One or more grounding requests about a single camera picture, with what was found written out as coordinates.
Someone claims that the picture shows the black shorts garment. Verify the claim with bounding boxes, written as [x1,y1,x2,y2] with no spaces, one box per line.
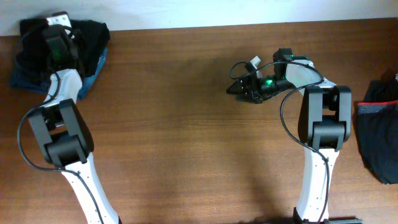
[10,19,110,89]

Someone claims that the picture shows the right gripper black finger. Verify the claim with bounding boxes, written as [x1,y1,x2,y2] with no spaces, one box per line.
[226,79,247,95]
[236,95,263,105]

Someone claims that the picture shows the blue denim jeans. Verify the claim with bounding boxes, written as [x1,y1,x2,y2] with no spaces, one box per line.
[9,47,108,100]

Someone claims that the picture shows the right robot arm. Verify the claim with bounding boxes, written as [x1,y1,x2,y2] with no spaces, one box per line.
[226,48,362,224]

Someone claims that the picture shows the dark garment with red trim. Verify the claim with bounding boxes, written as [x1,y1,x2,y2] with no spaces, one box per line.
[355,74,397,184]

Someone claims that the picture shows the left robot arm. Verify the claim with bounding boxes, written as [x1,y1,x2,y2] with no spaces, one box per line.
[25,24,121,223]

